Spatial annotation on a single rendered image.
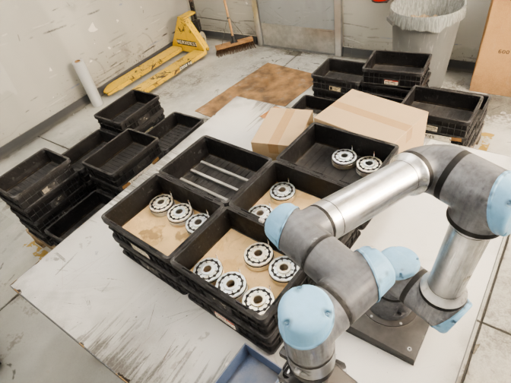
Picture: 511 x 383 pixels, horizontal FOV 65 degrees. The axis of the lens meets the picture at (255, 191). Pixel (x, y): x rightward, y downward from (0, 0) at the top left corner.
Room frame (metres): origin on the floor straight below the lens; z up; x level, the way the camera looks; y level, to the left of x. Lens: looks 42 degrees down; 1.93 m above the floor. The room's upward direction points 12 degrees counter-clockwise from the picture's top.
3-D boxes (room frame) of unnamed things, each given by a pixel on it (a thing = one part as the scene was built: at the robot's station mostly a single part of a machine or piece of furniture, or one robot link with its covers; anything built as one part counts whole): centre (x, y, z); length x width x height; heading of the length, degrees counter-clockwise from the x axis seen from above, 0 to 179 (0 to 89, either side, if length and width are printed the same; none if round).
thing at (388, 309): (0.66, -0.35, 0.80); 0.15 x 0.15 x 0.10
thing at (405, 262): (0.65, -0.36, 0.91); 0.13 x 0.12 x 0.14; 30
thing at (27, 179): (2.09, 1.33, 0.37); 0.40 x 0.30 x 0.45; 137
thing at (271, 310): (0.82, 0.08, 0.92); 0.40 x 0.30 x 0.02; 44
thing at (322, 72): (2.74, -0.84, 0.31); 0.40 x 0.30 x 0.34; 47
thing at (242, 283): (0.77, 0.14, 0.86); 0.10 x 0.10 x 0.01
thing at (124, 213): (1.11, 0.36, 0.87); 0.40 x 0.30 x 0.11; 44
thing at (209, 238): (0.82, 0.08, 0.87); 0.40 x 0.30 x 0.11; 44
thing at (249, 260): (0.87, 0.03, 0.86); 0.10 x 0.10 x 0.01
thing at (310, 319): (0.28, -0.03, 1.41); 0.09 x 0.08 x 0.11; 120
